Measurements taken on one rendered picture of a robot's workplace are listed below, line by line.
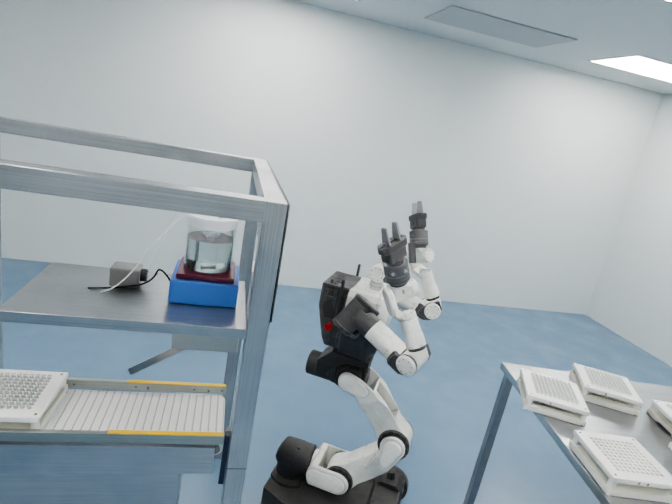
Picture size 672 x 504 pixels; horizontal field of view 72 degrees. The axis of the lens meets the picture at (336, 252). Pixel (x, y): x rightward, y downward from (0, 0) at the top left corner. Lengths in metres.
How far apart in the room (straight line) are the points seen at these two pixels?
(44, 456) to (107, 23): 4.06
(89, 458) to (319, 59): 4.17
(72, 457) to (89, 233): 3.81
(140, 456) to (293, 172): 3.81
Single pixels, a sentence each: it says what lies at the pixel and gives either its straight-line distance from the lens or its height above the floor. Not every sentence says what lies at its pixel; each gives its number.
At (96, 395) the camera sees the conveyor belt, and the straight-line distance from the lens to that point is 1.86.
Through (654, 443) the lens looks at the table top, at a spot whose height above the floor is 0.88.
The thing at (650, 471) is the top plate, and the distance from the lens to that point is 2.04.
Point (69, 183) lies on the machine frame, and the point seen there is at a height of 1.62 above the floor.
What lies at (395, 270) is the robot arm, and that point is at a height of 1.43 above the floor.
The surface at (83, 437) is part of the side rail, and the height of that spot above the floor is 0.86.
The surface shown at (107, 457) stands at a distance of 1.68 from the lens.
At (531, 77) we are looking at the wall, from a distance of 5.92.
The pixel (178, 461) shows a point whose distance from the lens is 1.67.
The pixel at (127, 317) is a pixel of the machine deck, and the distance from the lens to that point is 1.37.
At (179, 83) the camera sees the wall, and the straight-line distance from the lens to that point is 4.97.
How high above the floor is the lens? 1.87
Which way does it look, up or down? 15 degrees down
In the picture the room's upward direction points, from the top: 11 degrees clockwise
